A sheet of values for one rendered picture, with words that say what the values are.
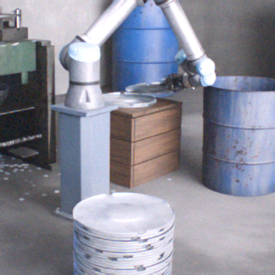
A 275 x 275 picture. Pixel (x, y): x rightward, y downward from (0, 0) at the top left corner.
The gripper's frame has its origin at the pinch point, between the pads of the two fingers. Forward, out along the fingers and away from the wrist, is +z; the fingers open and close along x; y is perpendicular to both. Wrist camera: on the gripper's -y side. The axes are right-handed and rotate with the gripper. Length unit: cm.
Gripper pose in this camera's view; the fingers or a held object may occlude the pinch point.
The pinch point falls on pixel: (165, 84)
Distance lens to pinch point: 260.0
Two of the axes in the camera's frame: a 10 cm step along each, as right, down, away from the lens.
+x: 1.3, 9.9, 0.0
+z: -5.2, 0.7, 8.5
